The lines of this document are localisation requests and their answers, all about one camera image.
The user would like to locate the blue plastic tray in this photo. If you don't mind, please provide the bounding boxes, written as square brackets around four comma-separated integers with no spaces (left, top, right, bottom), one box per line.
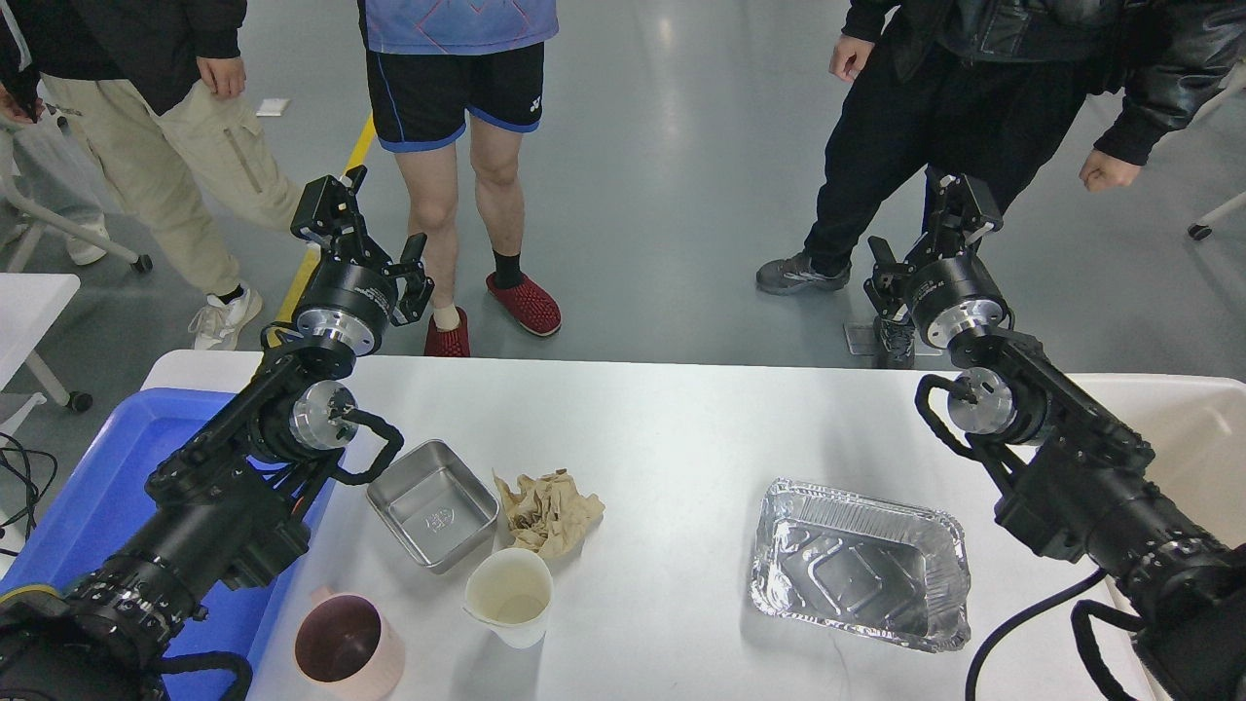
[2,387,297,669]

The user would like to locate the square stainless steel tray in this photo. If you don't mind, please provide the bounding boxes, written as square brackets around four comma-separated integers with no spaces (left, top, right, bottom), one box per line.
[366,440,501,575]

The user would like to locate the person in blue shorts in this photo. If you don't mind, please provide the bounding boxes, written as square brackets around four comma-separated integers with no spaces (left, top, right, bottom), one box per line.
[358,1,562,356]

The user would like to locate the pink mug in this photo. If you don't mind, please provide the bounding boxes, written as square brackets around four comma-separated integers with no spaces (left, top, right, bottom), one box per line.
[293,586,406,700]

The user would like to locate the white paper cup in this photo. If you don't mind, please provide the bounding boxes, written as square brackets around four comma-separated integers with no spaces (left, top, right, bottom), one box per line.
[464,547,553,649]

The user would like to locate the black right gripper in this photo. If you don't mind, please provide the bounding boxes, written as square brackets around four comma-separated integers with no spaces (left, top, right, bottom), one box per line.
[863,167,1011,350]

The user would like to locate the black cables at left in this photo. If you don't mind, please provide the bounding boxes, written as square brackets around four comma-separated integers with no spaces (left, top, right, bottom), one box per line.
[0,432,59,558]

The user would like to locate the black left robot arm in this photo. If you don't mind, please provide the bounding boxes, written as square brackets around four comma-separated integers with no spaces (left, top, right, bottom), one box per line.
[1,166,434,700]

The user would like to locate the crumpled brown paper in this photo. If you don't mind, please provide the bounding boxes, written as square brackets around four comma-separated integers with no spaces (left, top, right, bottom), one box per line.
[493,469,606,560]

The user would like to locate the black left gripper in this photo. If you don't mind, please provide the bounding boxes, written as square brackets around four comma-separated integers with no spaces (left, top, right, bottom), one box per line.
[290,166,434,356]

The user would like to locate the white chair base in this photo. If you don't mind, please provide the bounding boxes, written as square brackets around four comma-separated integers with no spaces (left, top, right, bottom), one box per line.
[1,117,152,274]

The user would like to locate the person in khaki trousers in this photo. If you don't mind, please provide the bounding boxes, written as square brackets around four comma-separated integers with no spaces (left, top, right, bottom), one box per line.
[2,1,303,351]

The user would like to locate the white side table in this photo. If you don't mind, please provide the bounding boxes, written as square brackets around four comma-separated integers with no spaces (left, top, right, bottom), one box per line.
[1,274,93,413]

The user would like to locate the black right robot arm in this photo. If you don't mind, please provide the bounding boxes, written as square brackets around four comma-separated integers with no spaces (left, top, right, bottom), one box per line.
[863,167,1245,700]

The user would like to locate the aluminium foil tray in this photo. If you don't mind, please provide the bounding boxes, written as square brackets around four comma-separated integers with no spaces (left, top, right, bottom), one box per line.
[749,478,971,652]

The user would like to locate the white rolling chair legs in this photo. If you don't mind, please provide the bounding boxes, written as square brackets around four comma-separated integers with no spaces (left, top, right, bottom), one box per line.
[1187,59,1246,242]

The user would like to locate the beige plastic bin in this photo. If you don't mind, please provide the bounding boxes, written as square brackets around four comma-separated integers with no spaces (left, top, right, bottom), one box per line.
[1073,374,1245,547]

